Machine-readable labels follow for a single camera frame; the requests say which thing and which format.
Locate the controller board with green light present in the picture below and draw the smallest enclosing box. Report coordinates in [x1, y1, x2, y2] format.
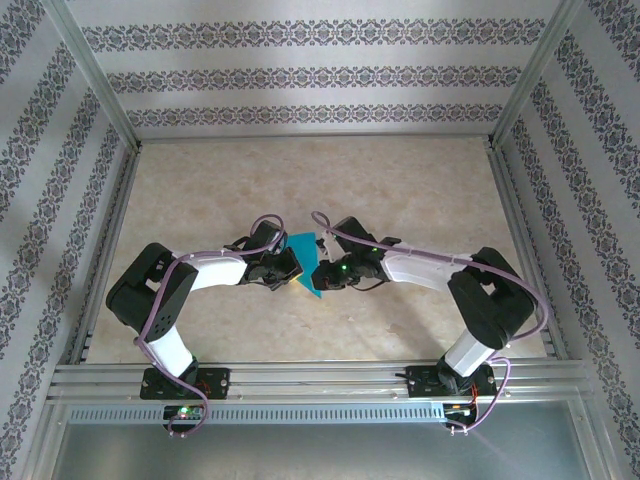
[163, 404, 207, 422]

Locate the grey metal base panel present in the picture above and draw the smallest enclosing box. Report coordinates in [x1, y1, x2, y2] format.
[49, 422, 594, 480]

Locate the white right camera bracket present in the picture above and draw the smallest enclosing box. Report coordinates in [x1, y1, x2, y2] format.
[317, 228, 344, 262]

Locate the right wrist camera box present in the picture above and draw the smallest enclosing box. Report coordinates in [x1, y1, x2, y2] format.
[330, 215, 379, 254]

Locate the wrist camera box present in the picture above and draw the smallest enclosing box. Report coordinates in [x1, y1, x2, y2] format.
[330, 215, 379, 254]
[248, 218, 289, 251]

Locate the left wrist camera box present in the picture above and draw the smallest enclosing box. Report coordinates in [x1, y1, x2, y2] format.
[248, 218, 289, 251]

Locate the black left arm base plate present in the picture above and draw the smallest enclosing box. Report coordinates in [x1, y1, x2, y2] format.
[141, 367, 232, 401]

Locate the grey slotted cable duct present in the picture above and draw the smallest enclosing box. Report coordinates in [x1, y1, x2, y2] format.
[67, 403, 446, 424]

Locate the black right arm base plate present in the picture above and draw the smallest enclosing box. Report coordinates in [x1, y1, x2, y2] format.
[405, 363, 499, 400]

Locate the aluminium rear frame rail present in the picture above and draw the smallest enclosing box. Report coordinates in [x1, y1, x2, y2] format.
[135, 130, 496, 145]

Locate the aluminium side frame rail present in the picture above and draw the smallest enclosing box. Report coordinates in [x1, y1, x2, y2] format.
[485, 142, 559, 359]
[69, 144, 142, 365]

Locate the aluminium frame post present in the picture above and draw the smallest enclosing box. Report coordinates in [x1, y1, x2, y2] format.
[491, 0, 585, 147]
[47, 0, 140, 147]

